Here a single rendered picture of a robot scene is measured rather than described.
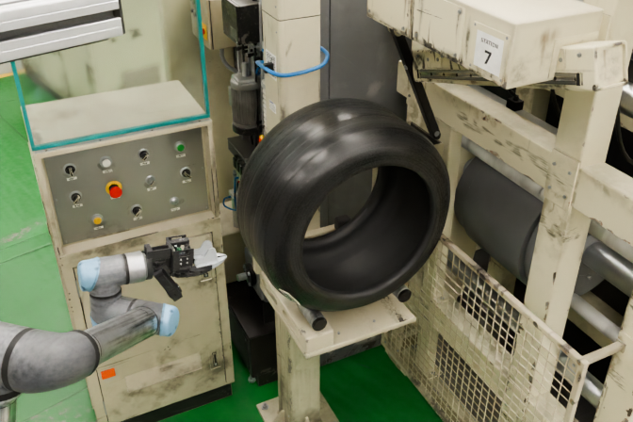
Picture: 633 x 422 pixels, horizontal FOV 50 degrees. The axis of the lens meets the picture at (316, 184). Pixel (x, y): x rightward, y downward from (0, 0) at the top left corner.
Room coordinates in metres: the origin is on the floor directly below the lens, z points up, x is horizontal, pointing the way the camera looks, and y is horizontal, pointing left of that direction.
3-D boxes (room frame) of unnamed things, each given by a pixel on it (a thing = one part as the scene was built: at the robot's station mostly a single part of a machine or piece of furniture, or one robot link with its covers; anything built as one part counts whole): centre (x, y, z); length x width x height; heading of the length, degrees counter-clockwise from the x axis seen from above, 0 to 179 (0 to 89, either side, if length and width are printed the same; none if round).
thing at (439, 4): (1.67, -0.38, 1.71); 0.61 x 0.25 x 0.15; 26
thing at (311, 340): (1.59, 0.07, 0.83); 0.36 x 0.09 x 0.06; 26
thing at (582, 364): (1.59, -0.46, 0.65); 0.90 x 0.02 x 0.70; 26
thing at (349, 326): (1.65, -0.06, 0.80); 0.37 x 0.36 x 0.02; 116
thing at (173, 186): (2.05, 0.67, 0.63); 0.56 x 0.41 x 1.27; 116
